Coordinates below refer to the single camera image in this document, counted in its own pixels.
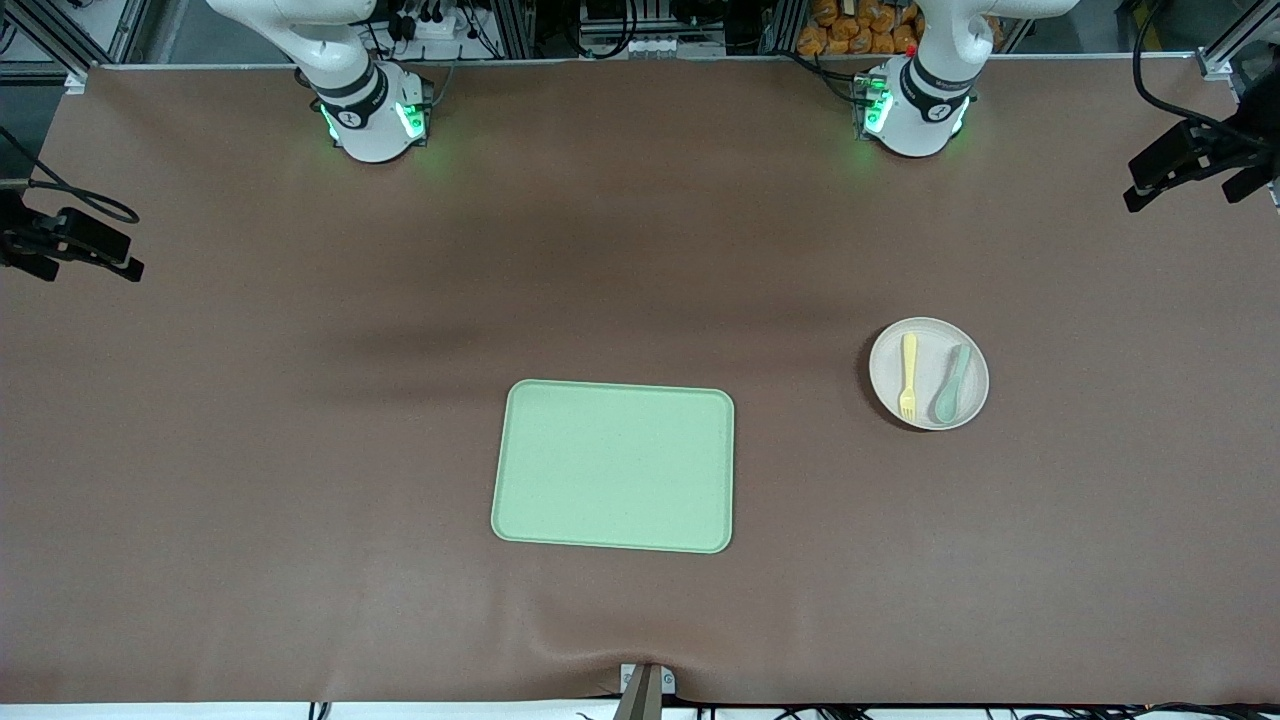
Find beige round plate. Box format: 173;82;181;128
868;317;991;432

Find pale green plastic spoon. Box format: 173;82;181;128
933;344;973;424

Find yellow plastic fork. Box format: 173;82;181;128
898;332;920;422

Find white power strip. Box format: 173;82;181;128
385;0;473;43

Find brown table mat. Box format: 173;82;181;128
0;55;1280;707

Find light green rectangular tray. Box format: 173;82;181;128
490;378;736;555

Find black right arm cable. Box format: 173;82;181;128
0;128;140;224

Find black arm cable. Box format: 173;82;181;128
0;128;140;224
1132;0;1251;133

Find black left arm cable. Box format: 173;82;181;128
1132;0;1251;133

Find silver aluminium frame strut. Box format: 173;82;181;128
15;0;103;94
1198;0;1280;83

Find silver aluminium frame post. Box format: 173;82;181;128
765;0;807;57
490;0;537;60

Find metal clamp bracket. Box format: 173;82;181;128
612;662;677;720

